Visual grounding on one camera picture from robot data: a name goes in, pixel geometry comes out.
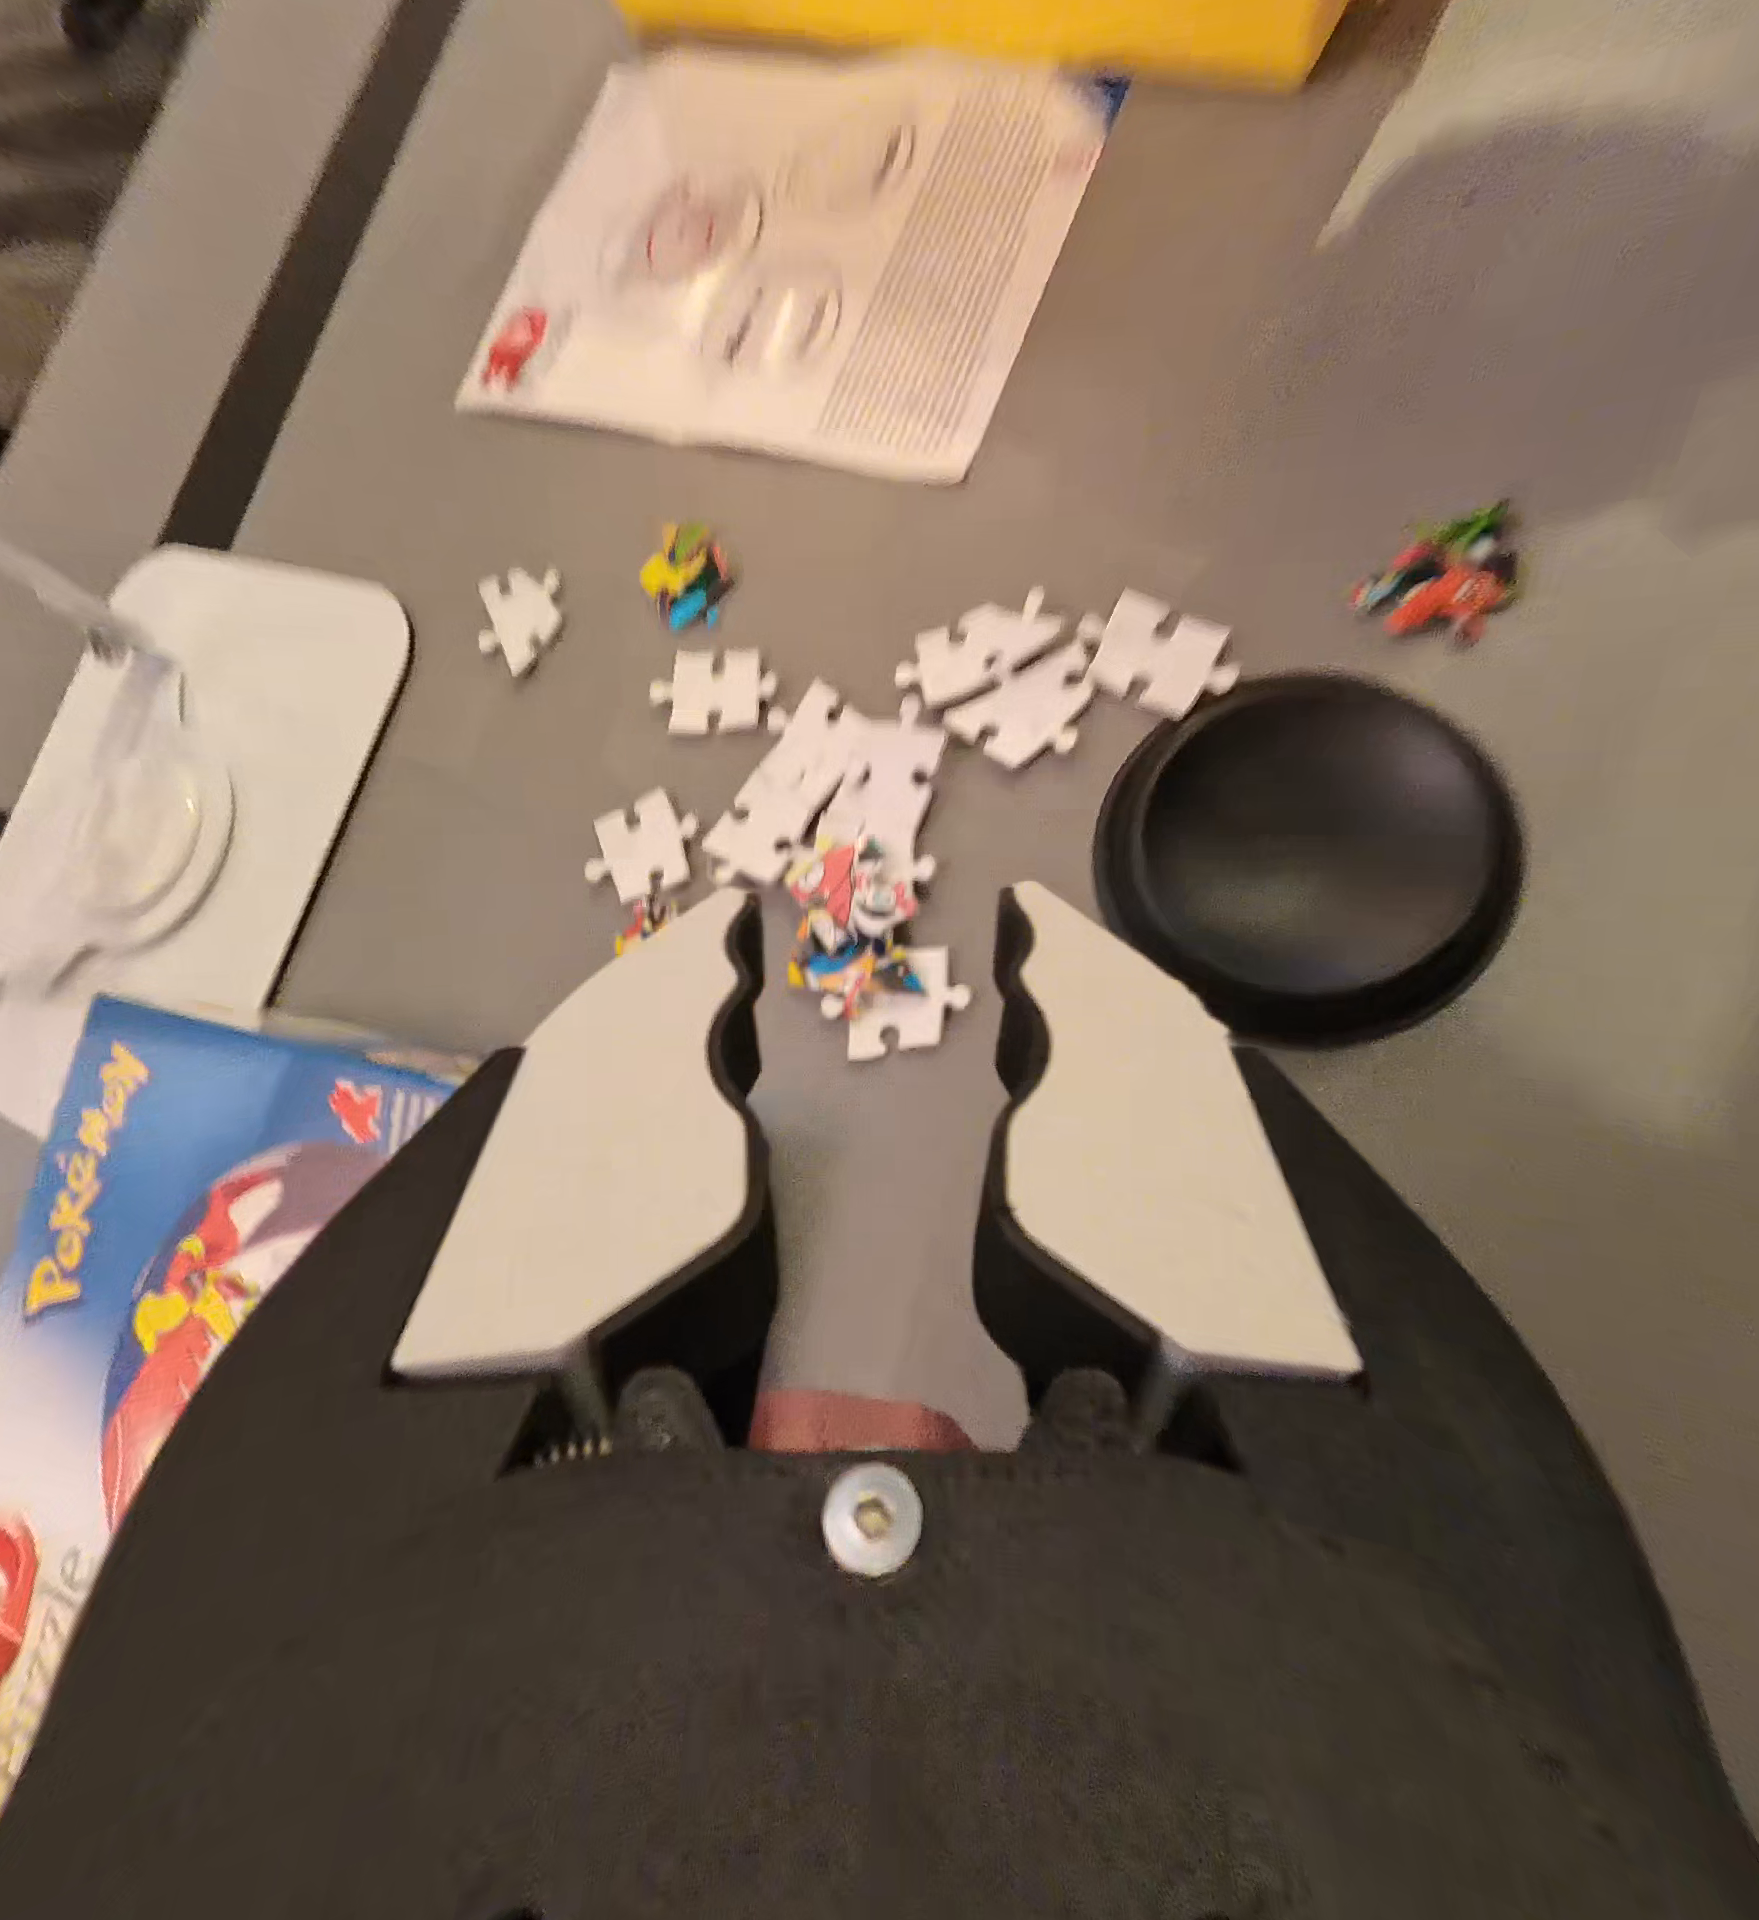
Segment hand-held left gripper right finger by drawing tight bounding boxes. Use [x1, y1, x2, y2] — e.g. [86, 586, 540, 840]
[972, 882, 1368, 1455]

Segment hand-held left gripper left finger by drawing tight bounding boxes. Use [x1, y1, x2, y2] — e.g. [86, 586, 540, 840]
[393, 889, 779, 1449]

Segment black round ball stand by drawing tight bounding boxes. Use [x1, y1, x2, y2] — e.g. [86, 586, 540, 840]
[1092, 669, 1526, 1049]

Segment group of face-down puzzle pieces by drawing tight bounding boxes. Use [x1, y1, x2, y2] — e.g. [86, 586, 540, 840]
[582, 586, 1246, 1065]

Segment yellow plastic bin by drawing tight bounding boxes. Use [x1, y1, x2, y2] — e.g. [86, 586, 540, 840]
[615, 0, 1358, 95]

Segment colourful joined puzzle pieces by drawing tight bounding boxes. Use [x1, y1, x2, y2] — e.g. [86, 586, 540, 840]
[785, 837, 928, 1003]

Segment blue puzzle box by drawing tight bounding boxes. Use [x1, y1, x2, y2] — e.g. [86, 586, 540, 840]
[0, 989, 502, 1906]

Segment small puzzle piece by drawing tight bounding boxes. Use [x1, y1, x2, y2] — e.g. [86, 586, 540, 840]
[475, 565, 570, 679]

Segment red green puzzle piece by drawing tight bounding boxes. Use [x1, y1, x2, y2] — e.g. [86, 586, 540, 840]
[1349, 499, 1523, 650]

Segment person's left hand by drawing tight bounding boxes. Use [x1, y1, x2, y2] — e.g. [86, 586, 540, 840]
[747, 1385, 979, 1455]

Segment white instruction leaflet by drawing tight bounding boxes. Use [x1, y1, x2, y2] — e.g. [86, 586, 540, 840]
[455, 49, 1135, 486]

